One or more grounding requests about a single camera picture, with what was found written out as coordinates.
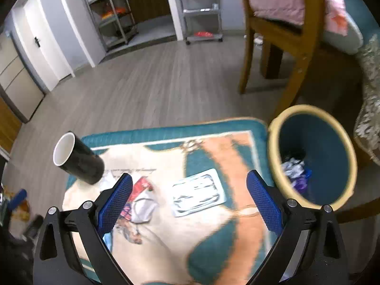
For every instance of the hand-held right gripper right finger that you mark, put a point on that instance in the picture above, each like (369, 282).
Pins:
(264, 202)

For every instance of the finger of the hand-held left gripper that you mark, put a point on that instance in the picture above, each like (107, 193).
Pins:
(18, 199)
(33, 227)

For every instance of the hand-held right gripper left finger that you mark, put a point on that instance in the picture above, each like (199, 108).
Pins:
(115, 204)

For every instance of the blue paper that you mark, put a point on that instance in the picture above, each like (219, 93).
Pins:
(302, 181)

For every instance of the pink silver snack wrapper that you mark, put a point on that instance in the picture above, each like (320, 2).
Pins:
(292, 167)

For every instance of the clear plastic package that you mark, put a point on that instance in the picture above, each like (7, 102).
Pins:
(197, 193)

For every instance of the teal bin with yellow rim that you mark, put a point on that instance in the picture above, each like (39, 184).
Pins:
(323, 136)

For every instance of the colourful printed wrapper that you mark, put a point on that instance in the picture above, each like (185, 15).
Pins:
(127, 225)

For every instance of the red white wrapper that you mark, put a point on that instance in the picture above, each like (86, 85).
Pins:
(142, 202)

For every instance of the blue face mask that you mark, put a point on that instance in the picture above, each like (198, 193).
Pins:
(107, 242)

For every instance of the black cup with white inside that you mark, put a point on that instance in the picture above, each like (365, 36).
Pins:
(83, 161)

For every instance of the teal orange printed mat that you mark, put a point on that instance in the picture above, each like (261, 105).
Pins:
(184, 243)

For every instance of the beige cabinet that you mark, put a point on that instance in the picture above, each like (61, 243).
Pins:
(17, 86)

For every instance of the beige floral cloth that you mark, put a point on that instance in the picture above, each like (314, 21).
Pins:
(369, 109)

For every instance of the white door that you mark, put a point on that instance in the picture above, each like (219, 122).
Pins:
(44, 44)

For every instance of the white power strip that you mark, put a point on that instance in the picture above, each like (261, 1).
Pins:
(259, 39)

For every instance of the wooden chair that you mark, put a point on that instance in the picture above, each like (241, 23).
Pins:
(308, 44)

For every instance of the red packets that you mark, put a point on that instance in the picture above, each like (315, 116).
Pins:
(203, 34)

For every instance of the metal shelf rack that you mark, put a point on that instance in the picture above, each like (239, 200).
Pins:
(112, 20)

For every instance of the teal bed cover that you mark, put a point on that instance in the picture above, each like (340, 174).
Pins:
(353, 23)

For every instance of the pink seat cushion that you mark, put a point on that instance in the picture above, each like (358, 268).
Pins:
(279, 3)

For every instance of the white wheeled trolley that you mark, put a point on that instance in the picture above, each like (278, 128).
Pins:
(202, 12)

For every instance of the dark wood cabinet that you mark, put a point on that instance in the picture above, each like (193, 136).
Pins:
(150, 4)

